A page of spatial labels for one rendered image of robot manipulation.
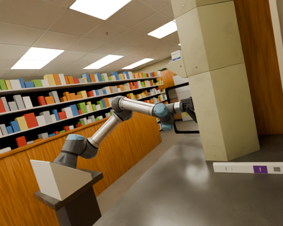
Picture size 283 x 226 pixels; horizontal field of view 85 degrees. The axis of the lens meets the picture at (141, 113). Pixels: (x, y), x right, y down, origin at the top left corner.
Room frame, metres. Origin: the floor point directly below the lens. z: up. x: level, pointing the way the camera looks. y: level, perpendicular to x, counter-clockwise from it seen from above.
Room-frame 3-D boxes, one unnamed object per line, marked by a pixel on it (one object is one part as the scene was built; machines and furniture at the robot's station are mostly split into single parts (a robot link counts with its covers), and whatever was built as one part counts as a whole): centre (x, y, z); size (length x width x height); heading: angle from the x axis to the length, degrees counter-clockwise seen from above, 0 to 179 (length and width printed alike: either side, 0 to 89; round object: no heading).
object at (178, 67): (0.99, -0.33, 1.46); 0.32 x 0.11 x 0.10; 143
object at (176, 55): (0.92, -0.28, 1.54); 0.05 x 0.05 x 0.06; 57
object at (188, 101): (0.98, -0.32, 1.25); 0.12 x 0.08 x 0.09; 53
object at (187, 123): (1.19, -0.35, 1.19); 0.30 x 0.01 x 0.40; 44
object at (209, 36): (0.88, -0.48, 1.33); 0.32 x 0.25 x 0.77; 143
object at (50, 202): (0.99, 0.58, 0.92); 0.32 x 0.32 x 0.04; 51
